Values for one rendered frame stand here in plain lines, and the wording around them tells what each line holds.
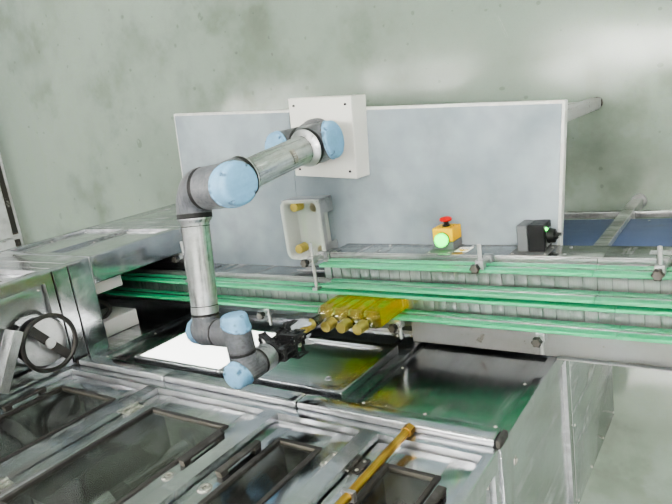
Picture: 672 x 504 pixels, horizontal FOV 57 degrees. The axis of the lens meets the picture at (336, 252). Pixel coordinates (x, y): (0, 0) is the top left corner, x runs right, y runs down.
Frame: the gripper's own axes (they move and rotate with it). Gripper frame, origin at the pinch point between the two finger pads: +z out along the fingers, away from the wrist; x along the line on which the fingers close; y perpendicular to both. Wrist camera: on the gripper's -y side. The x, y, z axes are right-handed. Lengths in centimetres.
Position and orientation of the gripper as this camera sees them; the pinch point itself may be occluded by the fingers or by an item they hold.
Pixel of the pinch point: (305, 327)
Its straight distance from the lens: 190.8
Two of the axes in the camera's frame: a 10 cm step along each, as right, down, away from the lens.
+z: 5.5, -2.7, 7.9
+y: 8.3, 0.1, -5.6
